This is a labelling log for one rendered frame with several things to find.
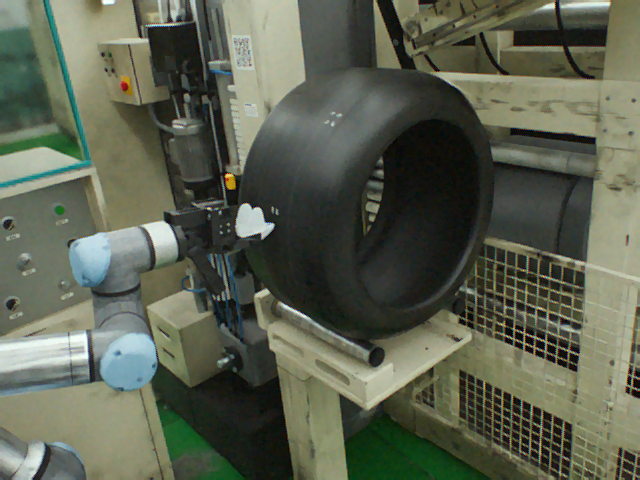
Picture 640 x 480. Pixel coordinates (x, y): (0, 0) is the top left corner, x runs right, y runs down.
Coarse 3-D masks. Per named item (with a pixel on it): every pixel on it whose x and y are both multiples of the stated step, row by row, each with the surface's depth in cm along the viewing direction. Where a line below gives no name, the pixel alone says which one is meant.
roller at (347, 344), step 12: (276, 312) 152; (288, 312) 148; (300, 324) 145; (312, 324) 141; (324, 336) 138; (336, 336) 135; (348, 348) 132; (360, 348) 130; (372, 348) 128; (372, 360) 128
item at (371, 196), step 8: (376, 168) 179; (376, 176) 179; (368, 184) 181; (376, 184) 179; (368, 192) 184; (376, 192) 182; (368, 200) 186; (376, 200) 182; (368, 208) 184; (376, 208) 182; (368, 216) 188; (368, 224) 189
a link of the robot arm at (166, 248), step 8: (152, 224) 98; (160, 224) 98; (168, 224) 100; (152, 232) 96; (160, 232) 97; (168, 232) 97; (152, 240) 95; (160, 240) 96; (168, 240) 97; (176, 240) 98; (160, 248) 96; (168, 248) 97; (176, 248) 98; (160, 256) 96; (168, 256) 97; (176, 256) 98; (160, 264) 97; (168, 264) 99
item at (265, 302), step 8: (256, 296) 150; (264, 296) 149; (272, 296) 151; (256, 304) 151; (264, 304) 150; (272, 304) 151; (256, 312) 152; (264, 312) 151; (272, 312) 152; (264, 320) 151; (272, 320) 153; (264, 328) 152
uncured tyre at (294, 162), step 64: (320, 128) 110; (384, 128) 110; (448, 128) 143; (256, 192) 119; (320, 192) 108; (384, 192) 159; (448, 192) 152; (256, 256) 124; (320, 256) 111; (384, 256) 159; (448, 256) 149; (320, 320) 122; (384, 320) 124
